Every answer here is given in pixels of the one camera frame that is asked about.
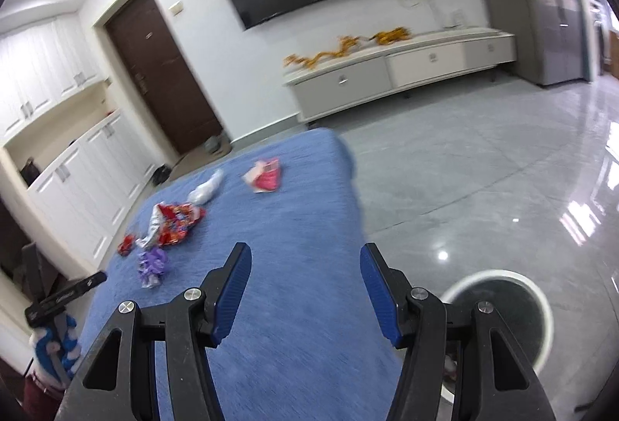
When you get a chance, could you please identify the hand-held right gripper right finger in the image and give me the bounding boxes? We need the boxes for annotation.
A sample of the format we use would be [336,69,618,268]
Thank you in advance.
[360,243,557,421]

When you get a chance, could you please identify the white wall cabinets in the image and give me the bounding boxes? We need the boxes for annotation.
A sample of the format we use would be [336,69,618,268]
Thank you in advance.
[0,15,104,139]

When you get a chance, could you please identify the golden tiger ornament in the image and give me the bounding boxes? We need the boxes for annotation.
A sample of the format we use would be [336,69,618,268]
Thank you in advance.
[370,27,413,46]

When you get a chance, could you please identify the blue white patterned cloth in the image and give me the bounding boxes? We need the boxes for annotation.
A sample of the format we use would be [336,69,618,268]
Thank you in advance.
[29,315,80,383]

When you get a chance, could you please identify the purple wrapper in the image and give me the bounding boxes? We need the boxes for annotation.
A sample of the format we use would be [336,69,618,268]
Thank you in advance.
[138,248,170,289]

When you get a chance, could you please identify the grey refrigerator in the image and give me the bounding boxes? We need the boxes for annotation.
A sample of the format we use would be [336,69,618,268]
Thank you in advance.
[500,0,593,87]

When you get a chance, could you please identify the dark red cloth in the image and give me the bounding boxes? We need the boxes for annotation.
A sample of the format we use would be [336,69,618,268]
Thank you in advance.
[24,377,65,421]

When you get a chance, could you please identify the white television cabinet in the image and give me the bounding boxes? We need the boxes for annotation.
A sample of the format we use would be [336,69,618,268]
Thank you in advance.
[283,29,516,124]

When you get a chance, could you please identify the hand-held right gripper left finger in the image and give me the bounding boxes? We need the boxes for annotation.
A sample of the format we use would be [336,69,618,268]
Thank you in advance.
[55,242,253,421]

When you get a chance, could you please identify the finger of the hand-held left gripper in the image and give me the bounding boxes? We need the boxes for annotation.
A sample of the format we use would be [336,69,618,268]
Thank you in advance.
[41,271,108,304]

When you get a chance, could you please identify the white plastic bag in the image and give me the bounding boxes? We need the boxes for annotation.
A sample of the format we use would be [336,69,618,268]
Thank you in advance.
[188,169,226,204]

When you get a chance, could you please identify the red pink wrapper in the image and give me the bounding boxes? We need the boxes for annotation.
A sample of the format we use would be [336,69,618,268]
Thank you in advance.
[242,157,282,194]

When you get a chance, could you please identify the white base cabinets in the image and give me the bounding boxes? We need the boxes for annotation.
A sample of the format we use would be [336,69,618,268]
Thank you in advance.
[26,108,160,279]

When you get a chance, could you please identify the white round trash bin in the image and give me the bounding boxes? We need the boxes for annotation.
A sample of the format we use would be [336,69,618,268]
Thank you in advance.
[442,269,553,405]

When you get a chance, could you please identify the golden dragon ornament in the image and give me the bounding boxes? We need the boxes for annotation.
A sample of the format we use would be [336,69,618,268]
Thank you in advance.
[284,36,361,70]

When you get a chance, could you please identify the blue fleece blanket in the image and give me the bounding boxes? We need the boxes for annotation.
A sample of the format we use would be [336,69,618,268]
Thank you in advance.
[53,128,412,421]

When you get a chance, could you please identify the red silver snack wrapper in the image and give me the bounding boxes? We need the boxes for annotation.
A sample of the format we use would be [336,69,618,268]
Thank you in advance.
[135,203,208,249]

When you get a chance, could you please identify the black bag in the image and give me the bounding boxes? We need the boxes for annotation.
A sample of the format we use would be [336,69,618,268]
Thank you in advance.
[20,157,40,185]

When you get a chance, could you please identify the dark brown door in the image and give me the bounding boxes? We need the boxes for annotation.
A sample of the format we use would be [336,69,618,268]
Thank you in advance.
[105,0,224,156]

